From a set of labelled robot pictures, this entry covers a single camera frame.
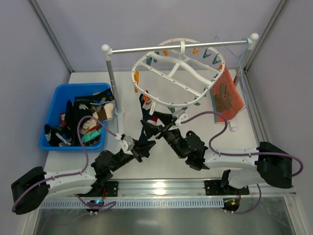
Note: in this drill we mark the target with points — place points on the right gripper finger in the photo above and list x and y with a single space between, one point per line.
164 117
151 130

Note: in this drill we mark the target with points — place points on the blue plastic bin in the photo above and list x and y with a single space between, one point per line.
62 94

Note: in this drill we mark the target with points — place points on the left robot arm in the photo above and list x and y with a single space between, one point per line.
37 185

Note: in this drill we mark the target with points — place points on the pile of socks in bin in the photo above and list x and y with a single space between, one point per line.
78 125

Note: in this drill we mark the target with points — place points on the beige brown striped sock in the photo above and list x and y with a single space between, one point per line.
105 113

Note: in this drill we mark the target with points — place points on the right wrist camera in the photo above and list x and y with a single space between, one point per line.
179 117

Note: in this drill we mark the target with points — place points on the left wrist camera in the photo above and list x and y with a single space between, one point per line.
126 143

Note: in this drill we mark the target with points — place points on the white oval clip hanger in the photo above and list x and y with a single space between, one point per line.
178 75

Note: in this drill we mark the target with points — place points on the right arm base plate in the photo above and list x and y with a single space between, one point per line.
214 188

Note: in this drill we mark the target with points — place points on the blue wire hanger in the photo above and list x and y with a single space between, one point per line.
242 61

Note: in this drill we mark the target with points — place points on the aluminium rail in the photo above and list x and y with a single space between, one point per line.
149 188

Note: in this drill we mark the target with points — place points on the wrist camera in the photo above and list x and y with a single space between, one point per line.
179 117
126 143

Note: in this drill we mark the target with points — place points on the orange bear towel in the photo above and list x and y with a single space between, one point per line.
225 97

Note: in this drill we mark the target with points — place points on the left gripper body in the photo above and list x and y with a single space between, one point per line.
137 152

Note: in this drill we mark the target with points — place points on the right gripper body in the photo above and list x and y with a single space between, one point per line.
163 132

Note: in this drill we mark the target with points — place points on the white drying rack stand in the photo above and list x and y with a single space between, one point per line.
109 53

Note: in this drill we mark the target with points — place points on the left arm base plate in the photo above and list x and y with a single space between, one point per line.
109 189

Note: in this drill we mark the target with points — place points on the black blue sport sock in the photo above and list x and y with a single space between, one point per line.
96 99
57 136

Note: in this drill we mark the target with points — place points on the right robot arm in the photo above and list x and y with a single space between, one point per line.
263 164

